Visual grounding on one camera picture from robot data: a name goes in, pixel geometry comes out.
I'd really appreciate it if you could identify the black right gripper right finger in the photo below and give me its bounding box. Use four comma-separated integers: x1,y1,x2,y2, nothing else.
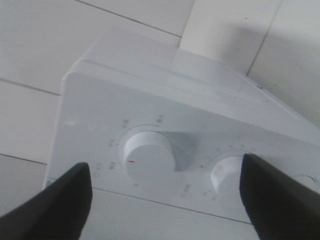
239,153,320,240

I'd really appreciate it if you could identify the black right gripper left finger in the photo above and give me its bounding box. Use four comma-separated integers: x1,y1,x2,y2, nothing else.
0,162,93,240

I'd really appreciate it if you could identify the white microwave knob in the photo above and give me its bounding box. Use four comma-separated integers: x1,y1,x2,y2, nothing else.
210,155,243,196
122,131,176,183

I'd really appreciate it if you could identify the white microwave oven body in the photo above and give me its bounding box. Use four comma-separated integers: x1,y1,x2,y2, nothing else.
47,28,320,223

